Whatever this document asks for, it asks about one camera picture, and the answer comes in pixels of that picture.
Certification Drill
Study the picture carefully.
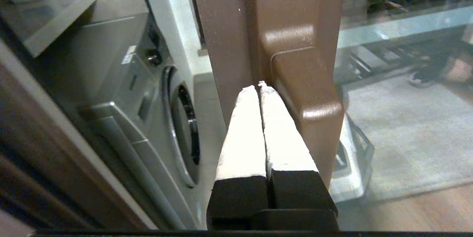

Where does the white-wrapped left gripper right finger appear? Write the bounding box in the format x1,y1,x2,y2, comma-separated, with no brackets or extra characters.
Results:
255,81,338,230

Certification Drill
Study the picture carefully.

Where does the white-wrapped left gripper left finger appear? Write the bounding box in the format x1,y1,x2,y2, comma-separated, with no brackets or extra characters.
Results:
207,85,269,230

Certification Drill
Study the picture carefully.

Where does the brown door pull handle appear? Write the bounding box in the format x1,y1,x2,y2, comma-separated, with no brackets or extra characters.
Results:
259,23,346,189

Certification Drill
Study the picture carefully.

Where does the brown framed sliding glass door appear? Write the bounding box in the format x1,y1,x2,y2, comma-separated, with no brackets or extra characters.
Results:
188,0,473,237

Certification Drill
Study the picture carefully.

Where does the grey front-load washing machine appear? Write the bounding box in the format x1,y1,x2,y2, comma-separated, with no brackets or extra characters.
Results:
35,12,207,230

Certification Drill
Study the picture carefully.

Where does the wooden wall shelf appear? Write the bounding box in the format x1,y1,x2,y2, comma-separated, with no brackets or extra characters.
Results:
0,0,99,58

